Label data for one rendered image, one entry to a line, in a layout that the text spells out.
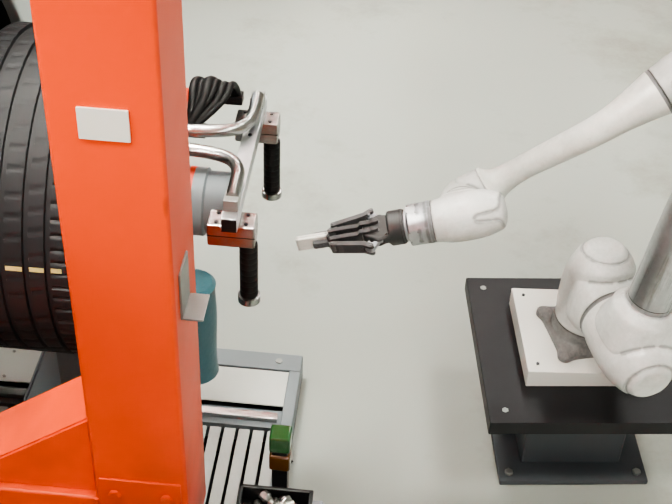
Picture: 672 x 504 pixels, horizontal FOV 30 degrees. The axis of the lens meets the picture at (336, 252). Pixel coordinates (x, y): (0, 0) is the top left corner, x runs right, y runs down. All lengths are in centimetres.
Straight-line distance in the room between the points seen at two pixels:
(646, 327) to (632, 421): 32
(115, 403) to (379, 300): 166
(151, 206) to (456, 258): 210
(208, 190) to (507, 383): 91
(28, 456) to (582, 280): 131
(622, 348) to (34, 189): 127
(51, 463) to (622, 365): 122
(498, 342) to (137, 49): 167
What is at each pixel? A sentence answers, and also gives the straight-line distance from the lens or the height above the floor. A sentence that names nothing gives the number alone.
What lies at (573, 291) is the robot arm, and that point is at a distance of 290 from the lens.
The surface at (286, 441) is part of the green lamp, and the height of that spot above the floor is 66.
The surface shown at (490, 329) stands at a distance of 311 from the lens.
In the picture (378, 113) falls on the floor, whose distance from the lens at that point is 435.
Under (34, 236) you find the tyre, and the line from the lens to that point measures 230.
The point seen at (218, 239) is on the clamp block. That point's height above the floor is 92.
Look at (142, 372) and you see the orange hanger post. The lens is 199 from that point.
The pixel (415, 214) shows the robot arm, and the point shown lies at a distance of 261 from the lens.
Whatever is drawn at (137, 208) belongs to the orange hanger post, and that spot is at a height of 133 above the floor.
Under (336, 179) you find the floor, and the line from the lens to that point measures 403.
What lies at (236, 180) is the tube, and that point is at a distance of 234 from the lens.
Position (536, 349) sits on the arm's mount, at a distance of 301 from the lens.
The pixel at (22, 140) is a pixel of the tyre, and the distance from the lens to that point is 231.
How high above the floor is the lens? 242
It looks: 40 degrees down
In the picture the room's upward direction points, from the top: 3 degrees clockwise
